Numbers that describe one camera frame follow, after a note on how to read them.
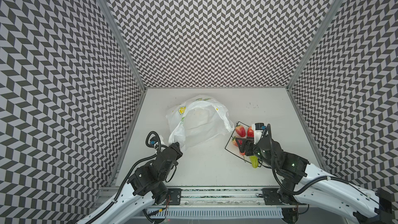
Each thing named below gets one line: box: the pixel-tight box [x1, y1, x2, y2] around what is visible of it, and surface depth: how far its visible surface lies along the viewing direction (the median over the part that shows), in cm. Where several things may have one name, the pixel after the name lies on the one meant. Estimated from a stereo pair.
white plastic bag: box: [165, 94, 235, 151], surface depth 82 cm
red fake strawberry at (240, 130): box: [235, 124, 247, 138], surface depth 93 cm
